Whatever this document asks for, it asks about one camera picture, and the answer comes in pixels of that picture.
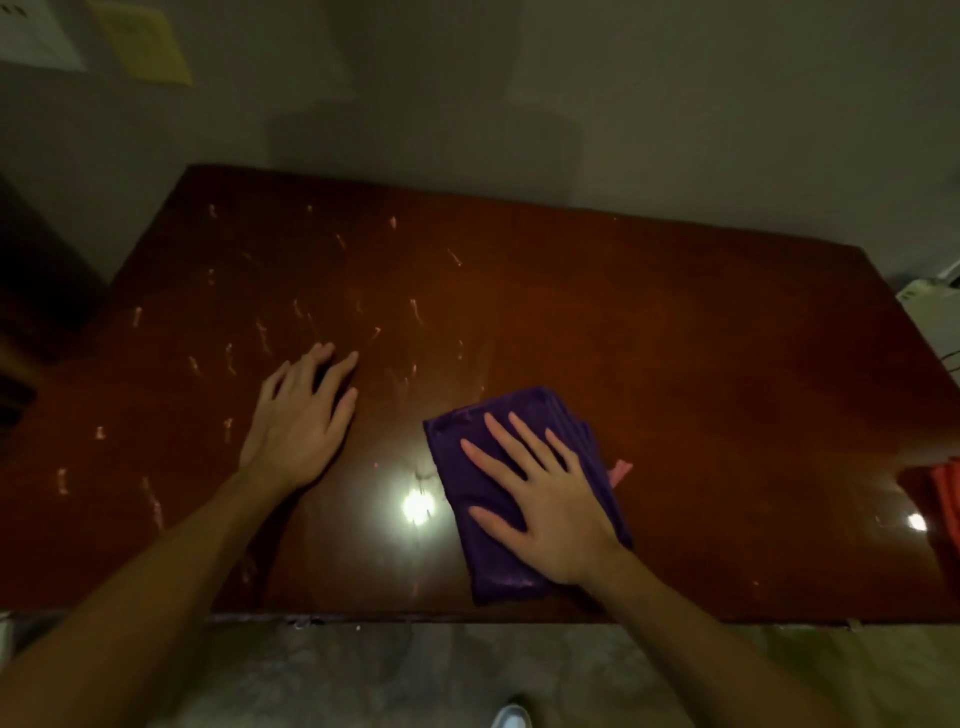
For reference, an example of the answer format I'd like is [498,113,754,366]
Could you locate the person's left hand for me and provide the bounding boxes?
[238,342,360,493]

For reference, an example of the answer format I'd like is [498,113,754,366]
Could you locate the person's right hand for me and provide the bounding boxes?
[459,411,627,588]

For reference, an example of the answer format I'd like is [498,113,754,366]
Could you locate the purple cleaning cloth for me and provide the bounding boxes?
[422,385,636,607]

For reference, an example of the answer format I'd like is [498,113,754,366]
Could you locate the person's left forearm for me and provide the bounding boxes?
[0,466,295,728]

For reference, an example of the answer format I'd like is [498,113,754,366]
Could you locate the person's right forearm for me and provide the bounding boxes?
[576,541,852,728]

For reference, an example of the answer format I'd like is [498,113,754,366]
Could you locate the dark cabinet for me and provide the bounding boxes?
[0,174,108,455]

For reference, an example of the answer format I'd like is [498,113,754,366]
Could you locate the yellow paper sheet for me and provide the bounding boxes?
[85,0,195,87]

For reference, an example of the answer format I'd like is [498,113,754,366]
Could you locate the red cloth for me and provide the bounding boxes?
[930,460,960,558]

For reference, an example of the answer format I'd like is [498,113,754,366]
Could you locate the white appliance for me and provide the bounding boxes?
[895,261,960,355]

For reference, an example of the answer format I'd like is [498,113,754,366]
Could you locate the white paper sheet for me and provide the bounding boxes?
[0,0,88,75]

